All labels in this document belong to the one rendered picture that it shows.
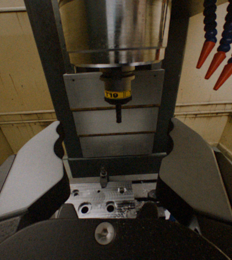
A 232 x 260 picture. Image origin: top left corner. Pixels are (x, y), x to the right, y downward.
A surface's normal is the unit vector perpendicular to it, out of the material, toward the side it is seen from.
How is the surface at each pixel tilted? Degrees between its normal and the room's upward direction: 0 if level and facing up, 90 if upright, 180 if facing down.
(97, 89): 90
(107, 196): 0
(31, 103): 90
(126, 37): 90
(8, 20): 90
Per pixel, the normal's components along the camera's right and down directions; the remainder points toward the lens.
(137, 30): 0.32, 0.46
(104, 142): 0.04, 0.51
